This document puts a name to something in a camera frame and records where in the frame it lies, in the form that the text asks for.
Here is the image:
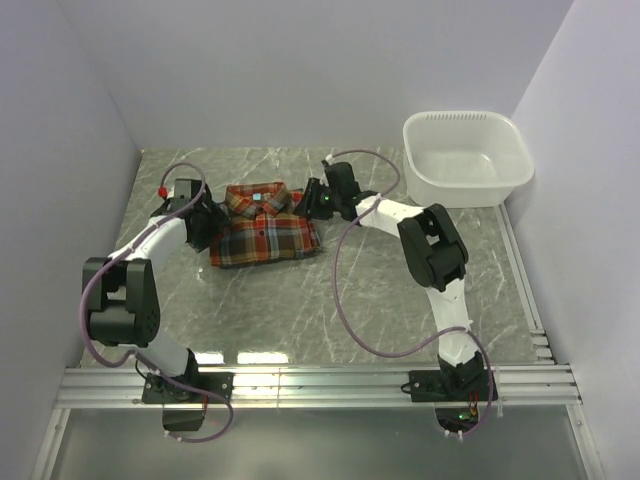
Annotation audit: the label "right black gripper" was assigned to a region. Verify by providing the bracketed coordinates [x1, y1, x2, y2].
[294, 177, 343, 221]

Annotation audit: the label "red brown plaid shirt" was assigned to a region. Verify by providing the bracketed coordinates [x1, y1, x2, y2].
[209, 182, 322, 268]

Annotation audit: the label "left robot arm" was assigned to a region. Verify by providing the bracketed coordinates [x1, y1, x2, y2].
[79, 192, 229, 402]

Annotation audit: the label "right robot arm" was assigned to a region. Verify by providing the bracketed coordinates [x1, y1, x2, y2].
[294, 160, 485, 400]

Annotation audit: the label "white plastic basin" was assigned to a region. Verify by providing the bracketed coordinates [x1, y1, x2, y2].
[402, 111, 535, 208]

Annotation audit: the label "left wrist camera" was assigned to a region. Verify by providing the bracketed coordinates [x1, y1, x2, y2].
[151, 178, 201, 217]

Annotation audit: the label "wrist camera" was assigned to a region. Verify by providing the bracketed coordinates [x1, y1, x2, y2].
[151, 178, 201, 217]
[321, 154, 338, 169]

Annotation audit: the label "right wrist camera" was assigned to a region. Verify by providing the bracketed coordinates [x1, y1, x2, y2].
[321, 154, 338, 169]

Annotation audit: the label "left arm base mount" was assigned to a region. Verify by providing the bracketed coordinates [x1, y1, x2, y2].
[141, 372, 234, 405]

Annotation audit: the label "black box under rail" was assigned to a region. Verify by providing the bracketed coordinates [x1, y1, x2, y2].
[161, 407, 206, 433]

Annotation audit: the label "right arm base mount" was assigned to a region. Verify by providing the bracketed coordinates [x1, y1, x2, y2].
[400, 370, 498, 403]

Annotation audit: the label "aluminium rail frame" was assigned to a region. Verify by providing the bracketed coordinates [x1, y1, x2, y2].
[34, 206, 605, 479]

